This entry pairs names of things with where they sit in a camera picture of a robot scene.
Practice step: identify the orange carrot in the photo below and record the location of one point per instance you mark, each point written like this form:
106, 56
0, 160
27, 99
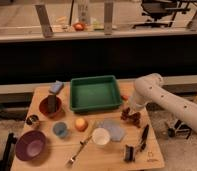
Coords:
125, 97

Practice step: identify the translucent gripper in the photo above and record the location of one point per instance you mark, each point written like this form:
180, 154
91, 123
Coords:
132, 111

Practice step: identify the dark block in bowl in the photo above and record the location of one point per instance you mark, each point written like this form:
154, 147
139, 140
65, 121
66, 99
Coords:
52, 103

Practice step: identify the green plastic tray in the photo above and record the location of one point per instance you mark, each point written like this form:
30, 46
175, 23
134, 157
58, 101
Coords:
94, 93

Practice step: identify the black clamp stand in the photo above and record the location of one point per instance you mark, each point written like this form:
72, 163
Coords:
179, 128

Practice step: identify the small metal tin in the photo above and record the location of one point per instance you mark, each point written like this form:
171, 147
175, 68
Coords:
33, 121

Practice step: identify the red apple on shelf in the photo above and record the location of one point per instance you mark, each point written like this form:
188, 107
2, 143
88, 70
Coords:
79, 26

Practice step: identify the purple bowl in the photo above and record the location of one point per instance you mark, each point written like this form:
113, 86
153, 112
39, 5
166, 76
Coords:
30, 145

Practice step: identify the white cup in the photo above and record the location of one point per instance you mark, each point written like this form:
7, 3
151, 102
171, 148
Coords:
101, 137

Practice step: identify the dark red grape bunch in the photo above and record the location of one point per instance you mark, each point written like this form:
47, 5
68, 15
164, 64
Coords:
131, 118

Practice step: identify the black marker pen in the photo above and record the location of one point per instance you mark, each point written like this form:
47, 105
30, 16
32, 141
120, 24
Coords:
144, 138

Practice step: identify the blue plastic cup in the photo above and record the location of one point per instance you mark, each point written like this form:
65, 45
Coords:
60, 129

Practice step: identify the black office chair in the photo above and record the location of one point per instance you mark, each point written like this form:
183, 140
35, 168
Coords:
157, 9

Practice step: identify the blue sponge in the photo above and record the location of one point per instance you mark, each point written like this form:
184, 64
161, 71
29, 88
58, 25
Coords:
56, 87

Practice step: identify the red bowl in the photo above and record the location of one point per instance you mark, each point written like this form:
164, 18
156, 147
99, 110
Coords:
43, 107

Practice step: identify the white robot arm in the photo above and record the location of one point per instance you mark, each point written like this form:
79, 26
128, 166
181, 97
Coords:
149, 89

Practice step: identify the yellow red apple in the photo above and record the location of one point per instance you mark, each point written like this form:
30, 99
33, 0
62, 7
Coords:
81, 124

